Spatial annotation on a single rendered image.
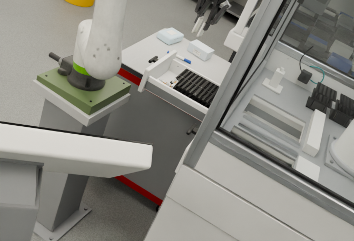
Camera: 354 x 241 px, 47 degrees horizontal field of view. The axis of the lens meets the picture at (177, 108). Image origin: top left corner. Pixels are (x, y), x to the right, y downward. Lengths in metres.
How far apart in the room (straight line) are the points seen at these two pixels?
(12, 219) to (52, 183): 1.02
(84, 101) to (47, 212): 0.69
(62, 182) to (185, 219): 0.71
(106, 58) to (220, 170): 0.52
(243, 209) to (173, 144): 0.87
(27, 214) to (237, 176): 0.57
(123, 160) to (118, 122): 1.34
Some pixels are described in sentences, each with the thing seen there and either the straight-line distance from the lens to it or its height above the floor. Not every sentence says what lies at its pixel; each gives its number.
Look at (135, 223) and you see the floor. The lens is 2.24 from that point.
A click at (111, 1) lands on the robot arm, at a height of 1.22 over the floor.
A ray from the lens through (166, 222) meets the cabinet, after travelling 1.34.
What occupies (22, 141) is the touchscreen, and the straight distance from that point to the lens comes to 0.73.
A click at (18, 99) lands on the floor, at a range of 2.81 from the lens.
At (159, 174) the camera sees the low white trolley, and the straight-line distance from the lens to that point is 2.13.
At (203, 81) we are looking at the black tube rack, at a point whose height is 0.90.
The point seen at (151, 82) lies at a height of 0.88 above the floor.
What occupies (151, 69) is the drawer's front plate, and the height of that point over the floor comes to 0.93.
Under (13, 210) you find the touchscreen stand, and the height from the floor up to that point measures 1.01.
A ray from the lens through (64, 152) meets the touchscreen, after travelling 0.73.
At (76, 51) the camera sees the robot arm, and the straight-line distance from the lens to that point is 1.55.
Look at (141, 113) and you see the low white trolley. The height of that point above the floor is 0.55.
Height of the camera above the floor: 1.67
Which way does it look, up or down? 31 degrees down
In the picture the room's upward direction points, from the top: 24 degrees clockwise
